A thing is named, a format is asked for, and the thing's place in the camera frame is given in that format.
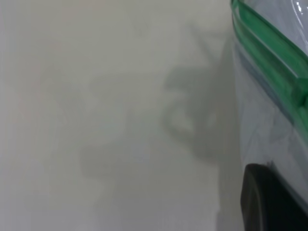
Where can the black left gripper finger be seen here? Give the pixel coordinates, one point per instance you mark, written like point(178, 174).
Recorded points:
point(272, 204)

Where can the transparent zip bag green zipper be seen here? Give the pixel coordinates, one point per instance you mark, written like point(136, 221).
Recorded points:
point(264, 134)

